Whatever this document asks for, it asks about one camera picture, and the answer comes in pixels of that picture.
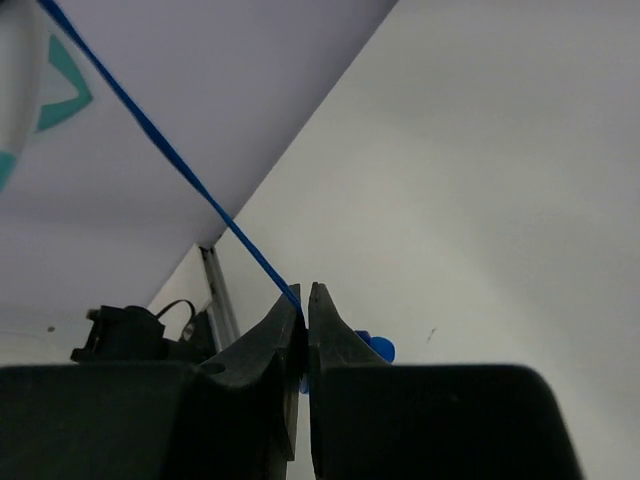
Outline aluminium rail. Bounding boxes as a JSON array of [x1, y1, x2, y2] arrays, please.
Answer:
[[199, 246, 240, 352]]

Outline teal cat-ear headphones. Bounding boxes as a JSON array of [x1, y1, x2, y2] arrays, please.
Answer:
[[1, 1, 94, 186]]

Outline blue headphone cable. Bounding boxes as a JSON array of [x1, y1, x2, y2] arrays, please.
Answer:
[[37, 0, 397, 396]]

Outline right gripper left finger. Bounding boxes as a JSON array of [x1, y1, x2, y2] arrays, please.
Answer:
[[1, 285, 303, 479]]

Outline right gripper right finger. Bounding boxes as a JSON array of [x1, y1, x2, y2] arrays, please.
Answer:
[[308, 283, 583, 479]]

